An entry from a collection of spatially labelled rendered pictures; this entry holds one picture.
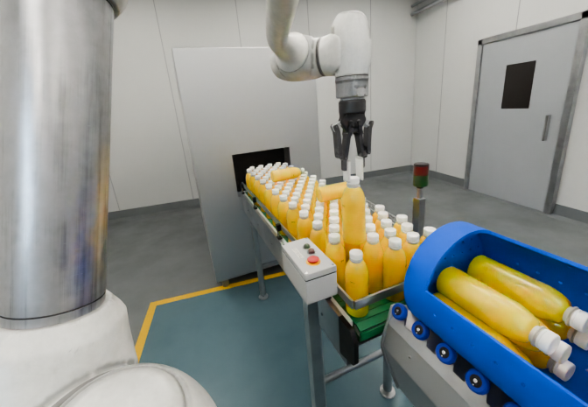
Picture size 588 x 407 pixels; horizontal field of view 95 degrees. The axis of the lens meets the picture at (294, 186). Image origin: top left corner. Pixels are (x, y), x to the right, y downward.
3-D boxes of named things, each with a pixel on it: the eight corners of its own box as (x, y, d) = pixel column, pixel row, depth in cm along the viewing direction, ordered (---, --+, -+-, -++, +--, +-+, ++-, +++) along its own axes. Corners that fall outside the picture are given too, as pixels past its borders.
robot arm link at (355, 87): (375, 73, 71) (375, 97, 73) (355, 78, 79) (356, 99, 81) (346, 75, 68) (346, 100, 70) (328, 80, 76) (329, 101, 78)
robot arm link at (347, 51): (375, 75, 75) (332, 80, 82) (376, 11, 71) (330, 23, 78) (365, 73, 67) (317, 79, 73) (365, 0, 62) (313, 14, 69)
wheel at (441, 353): (457, 351, 61) (461, 353, 62) (439, 337, 65) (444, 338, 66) (446, 368, 61) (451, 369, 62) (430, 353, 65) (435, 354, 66)
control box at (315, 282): (307, 305, 77) (304, 274, 74) (283, 270, 95) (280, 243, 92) (338, 294, 80) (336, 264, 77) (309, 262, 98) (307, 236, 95)
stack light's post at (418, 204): (409, 383, 151) (419, 199, 120) (404, 377, 155) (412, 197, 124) (415, 381, 153) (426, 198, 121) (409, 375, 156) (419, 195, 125)
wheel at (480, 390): (491, 381, 54) (496, 382, 55) (470, 362, 58) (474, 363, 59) (479, 400, 54) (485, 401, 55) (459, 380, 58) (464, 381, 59)
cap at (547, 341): (535, 347, 49) (547, 355, 48) (528, 340, 48) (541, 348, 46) (547, 331, 50) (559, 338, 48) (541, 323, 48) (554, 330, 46)
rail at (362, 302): (355, 310, 80) (355, 302, 79) (353, 308, 81) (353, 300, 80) (452, 271, 94) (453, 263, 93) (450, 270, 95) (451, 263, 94)
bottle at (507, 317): (444, 298, 66) (534, 359, 50) (432, 285, 63) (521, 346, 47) (462, 275, 67) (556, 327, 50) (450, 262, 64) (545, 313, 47)
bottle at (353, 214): (357, 232, 92) (356, 179, 87) (369, 241, 85) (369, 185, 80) (339, 236, 90) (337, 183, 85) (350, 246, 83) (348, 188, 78)
